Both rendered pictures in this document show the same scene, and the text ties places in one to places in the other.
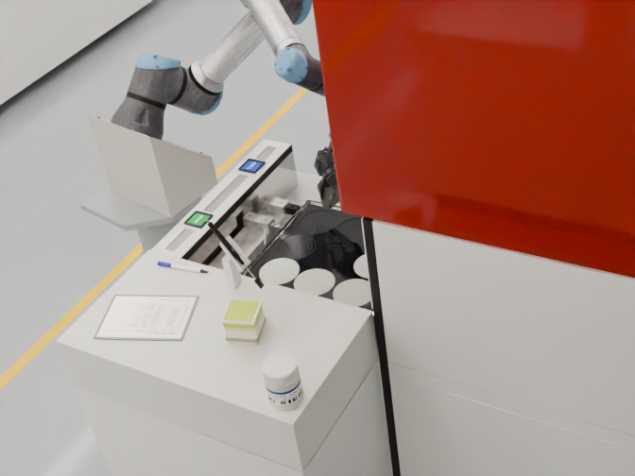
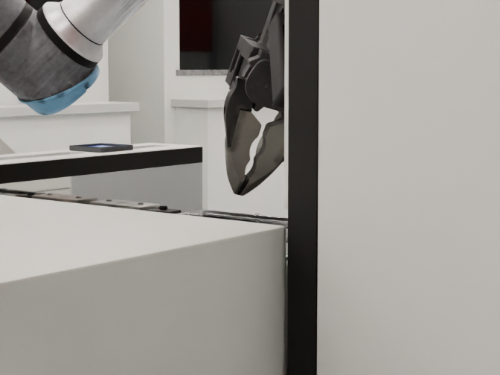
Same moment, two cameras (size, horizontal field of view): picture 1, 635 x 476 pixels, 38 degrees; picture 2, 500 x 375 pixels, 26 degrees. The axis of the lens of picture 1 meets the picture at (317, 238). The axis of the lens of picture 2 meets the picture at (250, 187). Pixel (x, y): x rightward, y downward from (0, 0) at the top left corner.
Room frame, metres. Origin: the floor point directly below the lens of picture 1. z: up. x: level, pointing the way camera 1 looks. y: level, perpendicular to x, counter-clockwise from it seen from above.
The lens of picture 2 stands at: (0.83, -0.11, 1.06)
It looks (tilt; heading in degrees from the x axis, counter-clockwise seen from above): 6 degrees down; 3
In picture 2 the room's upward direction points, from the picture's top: straight up
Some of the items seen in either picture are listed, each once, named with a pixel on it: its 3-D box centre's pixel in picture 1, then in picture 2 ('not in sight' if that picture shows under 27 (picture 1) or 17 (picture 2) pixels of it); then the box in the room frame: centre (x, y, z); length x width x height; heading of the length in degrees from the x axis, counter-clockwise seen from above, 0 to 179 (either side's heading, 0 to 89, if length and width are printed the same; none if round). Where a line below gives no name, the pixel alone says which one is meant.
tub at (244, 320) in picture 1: (244, 321); not in sight; (1.48, 0.18, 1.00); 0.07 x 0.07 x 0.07; 72
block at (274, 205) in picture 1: (274, 205); (124, 213); (2.05, 0.10, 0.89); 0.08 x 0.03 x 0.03; 55
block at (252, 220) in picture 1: (259, 221); not in sight; (1.98, 0.15, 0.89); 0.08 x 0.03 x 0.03; 55
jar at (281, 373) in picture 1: (283, 382); not in sight; (1.27, 0.11, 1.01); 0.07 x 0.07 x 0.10
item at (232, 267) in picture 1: (235, 263); not in sight; (1.65, 0.19, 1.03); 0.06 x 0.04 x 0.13; 55
